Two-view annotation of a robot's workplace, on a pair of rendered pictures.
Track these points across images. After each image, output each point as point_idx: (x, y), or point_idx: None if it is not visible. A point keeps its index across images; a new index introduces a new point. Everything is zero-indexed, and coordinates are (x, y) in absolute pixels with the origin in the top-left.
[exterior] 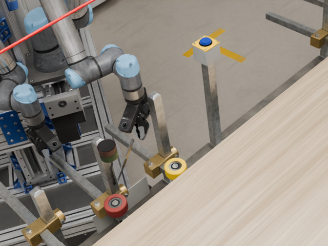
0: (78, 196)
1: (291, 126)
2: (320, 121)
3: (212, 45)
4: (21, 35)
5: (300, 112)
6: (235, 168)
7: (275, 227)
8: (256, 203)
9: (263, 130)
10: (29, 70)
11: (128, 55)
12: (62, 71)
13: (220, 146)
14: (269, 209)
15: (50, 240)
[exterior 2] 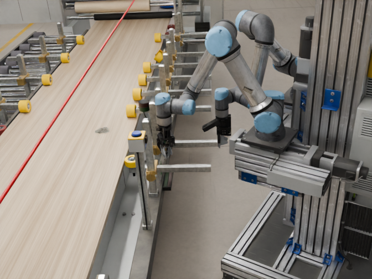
0: (268, 244)
1: (77, 210)
2: (56, 222)
3: (129, 134)
4: (339, 143)
5: (76, 221)
6: (95, 174)
7: (52, 163)
8: (69, 166)
9: (94, 199)
10: None
11: (164, 96)
12: (251, 133)
13: (115, 179)
14: (60, 168)
15: None
